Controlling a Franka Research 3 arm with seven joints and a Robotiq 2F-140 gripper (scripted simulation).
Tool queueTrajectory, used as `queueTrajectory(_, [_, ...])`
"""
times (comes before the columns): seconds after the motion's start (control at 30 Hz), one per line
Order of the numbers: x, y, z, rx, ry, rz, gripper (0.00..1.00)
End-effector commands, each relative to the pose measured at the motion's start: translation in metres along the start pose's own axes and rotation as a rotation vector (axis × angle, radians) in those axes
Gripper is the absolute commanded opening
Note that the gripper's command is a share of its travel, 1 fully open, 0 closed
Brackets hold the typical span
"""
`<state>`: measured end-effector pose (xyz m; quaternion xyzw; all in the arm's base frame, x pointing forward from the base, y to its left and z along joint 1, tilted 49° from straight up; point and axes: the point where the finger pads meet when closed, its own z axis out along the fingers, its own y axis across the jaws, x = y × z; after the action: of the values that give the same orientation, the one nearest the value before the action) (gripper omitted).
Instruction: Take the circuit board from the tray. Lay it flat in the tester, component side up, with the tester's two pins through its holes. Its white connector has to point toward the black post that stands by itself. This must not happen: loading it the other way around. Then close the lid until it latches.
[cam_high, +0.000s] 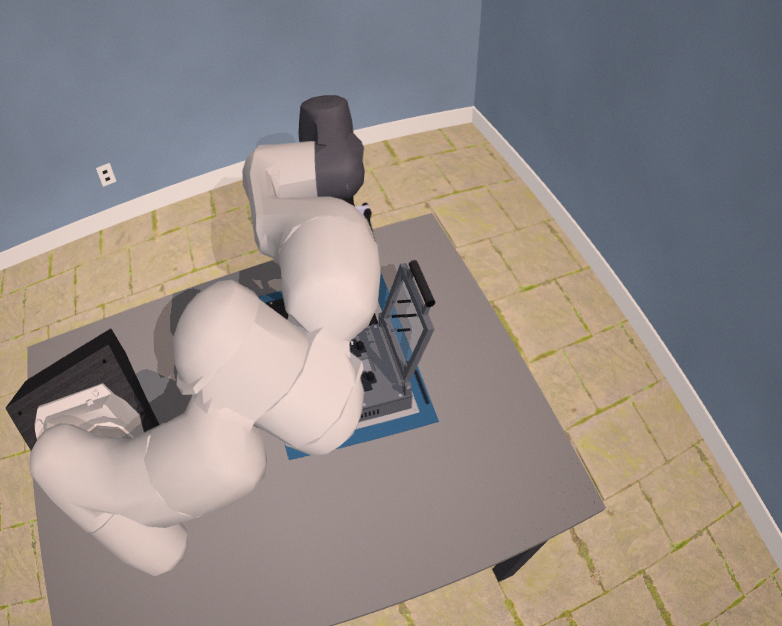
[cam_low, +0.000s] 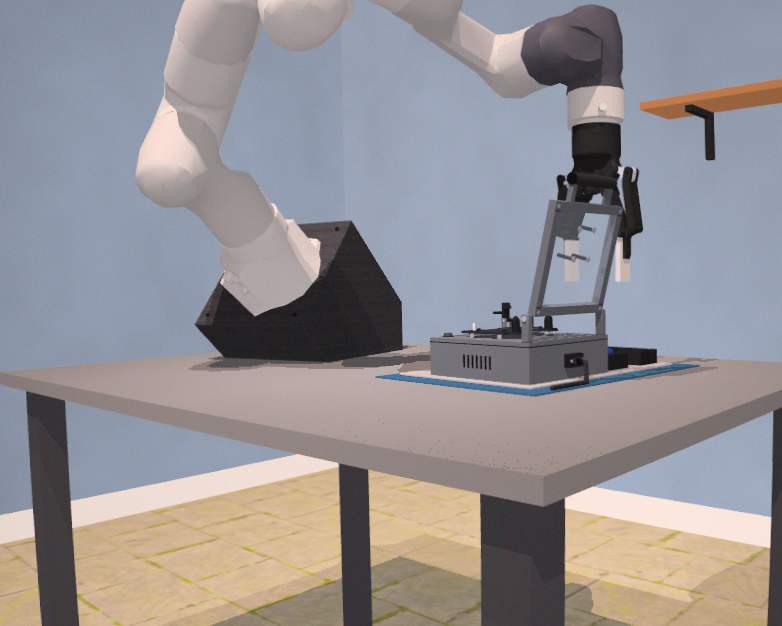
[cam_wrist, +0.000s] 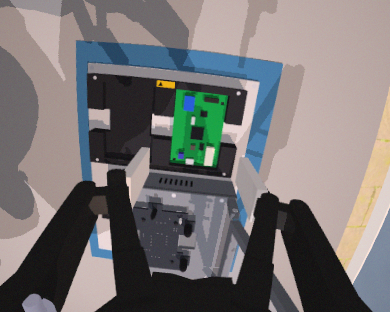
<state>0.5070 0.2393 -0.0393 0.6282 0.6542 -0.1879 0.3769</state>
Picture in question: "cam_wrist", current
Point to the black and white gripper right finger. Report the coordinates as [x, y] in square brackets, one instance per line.
[321, 280]

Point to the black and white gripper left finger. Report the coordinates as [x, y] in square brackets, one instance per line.
[43, 280]

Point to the green circuit board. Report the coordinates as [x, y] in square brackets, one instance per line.
[197, 128]

